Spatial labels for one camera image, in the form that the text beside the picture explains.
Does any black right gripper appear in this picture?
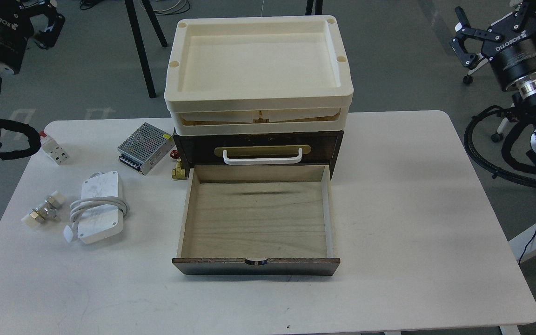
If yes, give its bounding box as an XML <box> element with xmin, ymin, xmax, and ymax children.
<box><xmin>449</xmin><ymin>0</ymin><xmax>536</xmax><ymax>93</ymax></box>

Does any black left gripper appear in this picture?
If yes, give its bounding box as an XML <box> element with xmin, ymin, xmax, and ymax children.
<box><xmin>0</xmin><ymin>1</ymin><xmax>66</xmax><ymax>74</ymax></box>

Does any white charger with cable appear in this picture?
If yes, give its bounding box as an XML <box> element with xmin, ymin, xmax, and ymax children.
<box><xmin>63</xmin><ymin>170</ymin><xmax>129</xmax><ymax>244</ymax></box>

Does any dark wooden cabinet body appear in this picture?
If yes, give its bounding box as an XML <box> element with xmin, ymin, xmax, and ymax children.
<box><xmin>173</xmin><ymin>131</ymin><xmax>344</xmax><ymax>172</ymax></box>

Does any white office chair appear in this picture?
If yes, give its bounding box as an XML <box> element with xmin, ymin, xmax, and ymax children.
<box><xmin>462</xmin><ymin>60</ymin><xmax>529</xmax><ymax>143</ymax></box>

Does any black table leg stand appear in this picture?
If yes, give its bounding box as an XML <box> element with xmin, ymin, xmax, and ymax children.
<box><xmin>124</xmin><ymin>0</ymin><xmax>168</xmax><ymax>99</ymax></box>

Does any white terminal block connector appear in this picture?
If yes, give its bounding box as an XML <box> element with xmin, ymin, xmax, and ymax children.
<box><xmin>39</xmin><ymin>131</ymin><xmax>69</xmax><ymax>165</ymax></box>

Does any metal mesh power supply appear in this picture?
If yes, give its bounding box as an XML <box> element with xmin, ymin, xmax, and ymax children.
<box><xmin>118</xmin><ymin>122</ymin><xmax>174</xmax><ymax>175</ymax></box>

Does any cream plastic stacked tray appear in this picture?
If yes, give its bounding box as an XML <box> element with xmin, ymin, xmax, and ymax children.
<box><xmin>164</xmin><ymin>15</ymin><xmax>354</xmax><ymax>136</ymax></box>

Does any open wooden drawer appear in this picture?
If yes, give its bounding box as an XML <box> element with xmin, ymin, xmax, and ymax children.
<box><xmin>172</xmin><ymin>165</ymin><xmax>341</xmax><ymax>276</ymax></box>

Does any black corrugated cable conduit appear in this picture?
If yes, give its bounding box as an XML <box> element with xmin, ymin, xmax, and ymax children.
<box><xmin>463</xmin><ymin>105</ymin><xmax>536</xmax><ymax>196</ymax></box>

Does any brass valve red handle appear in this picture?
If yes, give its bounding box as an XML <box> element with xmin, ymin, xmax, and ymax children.
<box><xmin>169</xmin><ymin>149</ymin><xmax>187</xmax><ymax>181</ymax></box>

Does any white drawer handle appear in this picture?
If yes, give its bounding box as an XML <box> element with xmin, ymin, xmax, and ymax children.
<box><xmin>222</xmin><ymin>147</ymin><xmax>303</xmax><ymax>166</ymax></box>

